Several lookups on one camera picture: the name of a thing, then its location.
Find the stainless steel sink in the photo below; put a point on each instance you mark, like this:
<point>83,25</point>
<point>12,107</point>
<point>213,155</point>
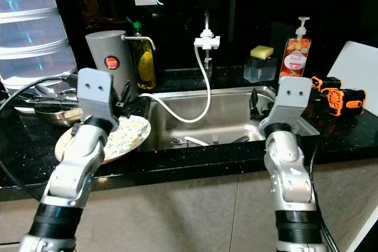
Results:
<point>230,113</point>

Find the clear stacked food container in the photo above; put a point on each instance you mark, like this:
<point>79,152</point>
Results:
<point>29,33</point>

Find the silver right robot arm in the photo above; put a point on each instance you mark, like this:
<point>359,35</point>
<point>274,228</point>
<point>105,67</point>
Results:
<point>292,175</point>

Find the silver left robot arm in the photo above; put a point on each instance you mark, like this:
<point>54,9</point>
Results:
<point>80,169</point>

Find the floral plate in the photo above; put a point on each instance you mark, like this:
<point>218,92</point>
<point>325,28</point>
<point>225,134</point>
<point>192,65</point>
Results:
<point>133,134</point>

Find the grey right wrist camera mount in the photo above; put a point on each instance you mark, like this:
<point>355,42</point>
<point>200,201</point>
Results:
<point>289,103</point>

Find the steel tongs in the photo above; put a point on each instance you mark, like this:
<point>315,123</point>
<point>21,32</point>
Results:
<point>53,101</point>

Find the chrome faucet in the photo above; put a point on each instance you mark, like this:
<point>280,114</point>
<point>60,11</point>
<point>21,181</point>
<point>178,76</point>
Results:
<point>208,63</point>

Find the yellow dish soap bottle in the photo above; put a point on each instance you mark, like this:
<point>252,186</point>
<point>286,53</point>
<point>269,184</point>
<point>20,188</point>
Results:
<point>144,66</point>

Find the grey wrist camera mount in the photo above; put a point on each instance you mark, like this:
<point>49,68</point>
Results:
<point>97,95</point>
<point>289,103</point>

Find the grey water dispenser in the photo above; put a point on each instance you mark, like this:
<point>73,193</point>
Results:
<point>103,48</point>

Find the steel fork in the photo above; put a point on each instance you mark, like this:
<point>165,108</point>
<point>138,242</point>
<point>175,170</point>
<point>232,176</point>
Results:
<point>214,139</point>

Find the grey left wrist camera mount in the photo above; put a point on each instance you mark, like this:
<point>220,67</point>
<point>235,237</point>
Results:
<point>97,95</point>

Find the white board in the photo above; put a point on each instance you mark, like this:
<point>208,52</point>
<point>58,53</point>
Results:
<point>357,66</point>

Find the peach hand soap bottle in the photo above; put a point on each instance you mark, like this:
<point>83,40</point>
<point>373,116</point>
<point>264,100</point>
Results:
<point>295,54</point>

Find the clear sponge holder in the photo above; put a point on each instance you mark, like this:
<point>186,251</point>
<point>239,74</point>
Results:
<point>260,71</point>

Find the steel spoon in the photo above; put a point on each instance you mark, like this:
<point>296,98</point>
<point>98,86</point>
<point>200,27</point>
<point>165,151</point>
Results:
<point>46,90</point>
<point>176,141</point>

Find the yellow sponge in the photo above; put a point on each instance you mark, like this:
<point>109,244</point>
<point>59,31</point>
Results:
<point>262,52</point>

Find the white faucet diverter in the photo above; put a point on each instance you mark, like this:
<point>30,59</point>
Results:
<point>207,41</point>

